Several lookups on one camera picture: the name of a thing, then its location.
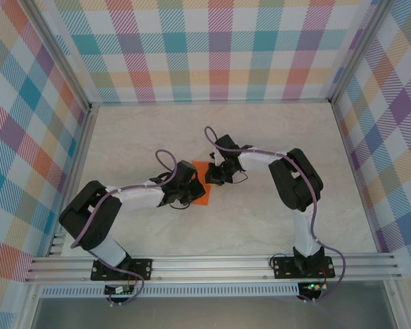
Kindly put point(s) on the aluminium frame leg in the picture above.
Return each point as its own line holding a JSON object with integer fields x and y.
{"x": 29, "y": 312}
{"x": 397, "y": 308}

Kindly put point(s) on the aluminium back rail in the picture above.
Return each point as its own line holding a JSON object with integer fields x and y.
{"x": 209, "y": 101}

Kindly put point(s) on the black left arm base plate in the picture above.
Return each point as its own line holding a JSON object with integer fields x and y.
{"x": 144, "y": 269}

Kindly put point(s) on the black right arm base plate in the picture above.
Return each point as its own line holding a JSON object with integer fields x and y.
{"x": 284, "y": 269}

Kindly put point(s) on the aluminium mounting rail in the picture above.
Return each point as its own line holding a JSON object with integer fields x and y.
{"x": 209, "y": 269}

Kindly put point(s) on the aluminium frame post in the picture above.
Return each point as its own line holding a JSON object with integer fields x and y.
{"x": 359, "y": 51}
{"x": 62, "y": 51}

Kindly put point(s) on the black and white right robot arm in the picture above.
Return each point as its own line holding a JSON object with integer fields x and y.
{"x": 298, "y": 181}

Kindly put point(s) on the orange paper sheet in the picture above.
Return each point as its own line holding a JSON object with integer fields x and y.
{"x": 200, "y": 169}

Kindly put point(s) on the small circuit board with led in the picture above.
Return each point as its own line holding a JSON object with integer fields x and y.
{"x": 311, "y": 287}

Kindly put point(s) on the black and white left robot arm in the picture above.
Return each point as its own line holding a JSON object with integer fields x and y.
{"x": 89, "y": 216}

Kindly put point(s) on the aluminium side rail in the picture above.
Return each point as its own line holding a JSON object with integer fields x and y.
{"x": 80, "y": 154}

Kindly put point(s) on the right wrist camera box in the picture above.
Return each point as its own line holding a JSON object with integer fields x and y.
{"x": 214, "y": 157}

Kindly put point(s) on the grey metal panel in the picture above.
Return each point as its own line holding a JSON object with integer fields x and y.
{"x": 209, "y": 313}

